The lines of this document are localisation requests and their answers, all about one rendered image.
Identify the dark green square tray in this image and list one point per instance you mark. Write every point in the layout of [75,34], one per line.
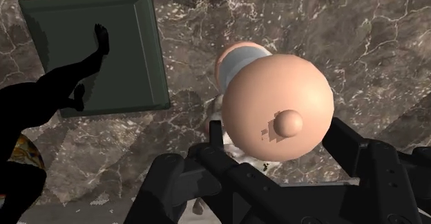
[131,48]

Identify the peach grey pepper mill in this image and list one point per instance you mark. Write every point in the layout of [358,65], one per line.
[269,95]

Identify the yellow patterned round thing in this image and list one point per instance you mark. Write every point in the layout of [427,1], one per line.
[25,154]

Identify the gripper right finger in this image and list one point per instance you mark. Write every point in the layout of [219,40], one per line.
[387,183]

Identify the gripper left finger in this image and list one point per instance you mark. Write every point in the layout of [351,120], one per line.
[202,189]

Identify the black animal figure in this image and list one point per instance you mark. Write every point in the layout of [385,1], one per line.
[27,105]

